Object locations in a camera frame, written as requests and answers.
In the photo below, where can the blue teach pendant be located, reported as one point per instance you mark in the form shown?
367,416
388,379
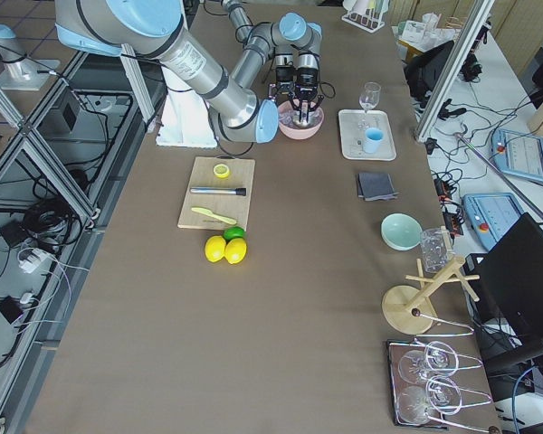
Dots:
491,215
518,154

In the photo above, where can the green lime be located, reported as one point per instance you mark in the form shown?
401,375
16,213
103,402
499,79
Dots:
235,232

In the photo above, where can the black monitor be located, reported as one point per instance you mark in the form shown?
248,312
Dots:
512,272

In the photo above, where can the half lemon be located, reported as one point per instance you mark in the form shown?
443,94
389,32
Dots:
222,171

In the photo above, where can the hanging wine glass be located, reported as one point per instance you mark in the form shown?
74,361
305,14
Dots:
424,362
419,405

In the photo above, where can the grey folded cloth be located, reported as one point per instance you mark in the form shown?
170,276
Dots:
373,186

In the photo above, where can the clear wine glass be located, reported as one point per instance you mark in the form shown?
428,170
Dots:
368,100

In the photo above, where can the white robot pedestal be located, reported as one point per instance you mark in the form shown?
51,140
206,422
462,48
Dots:
184,121

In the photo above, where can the yellow lemon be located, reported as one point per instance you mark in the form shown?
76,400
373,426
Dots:
214,249
235,250

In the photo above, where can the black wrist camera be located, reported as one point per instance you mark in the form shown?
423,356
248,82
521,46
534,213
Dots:
284,84

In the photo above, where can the blue cup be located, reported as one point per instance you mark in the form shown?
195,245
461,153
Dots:
372,140

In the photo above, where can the black glass rack tray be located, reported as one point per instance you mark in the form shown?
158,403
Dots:
395,352

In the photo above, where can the wooden cup tree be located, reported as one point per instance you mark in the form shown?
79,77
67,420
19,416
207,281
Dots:
409,310

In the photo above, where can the metal ice scoop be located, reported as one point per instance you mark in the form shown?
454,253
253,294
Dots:
303,119

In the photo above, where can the cream serving tray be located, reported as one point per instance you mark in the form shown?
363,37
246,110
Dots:
351,136

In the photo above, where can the pink bowl with ice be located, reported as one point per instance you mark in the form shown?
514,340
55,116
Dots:
292,127

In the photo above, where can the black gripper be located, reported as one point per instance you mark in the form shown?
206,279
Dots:
306,77

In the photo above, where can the wooden cutting board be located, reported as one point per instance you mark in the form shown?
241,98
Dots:
237,207

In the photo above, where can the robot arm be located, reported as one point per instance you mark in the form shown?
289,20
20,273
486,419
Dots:
243,27
155,30

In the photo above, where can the yellow plastic knife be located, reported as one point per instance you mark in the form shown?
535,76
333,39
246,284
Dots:
209,213

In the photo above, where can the aluminium frame post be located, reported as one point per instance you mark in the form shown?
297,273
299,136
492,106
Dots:
476,18

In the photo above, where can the green bowl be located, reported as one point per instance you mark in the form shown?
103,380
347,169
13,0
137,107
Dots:
401,231

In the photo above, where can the white cup rack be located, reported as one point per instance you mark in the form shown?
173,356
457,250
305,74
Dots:
368,15

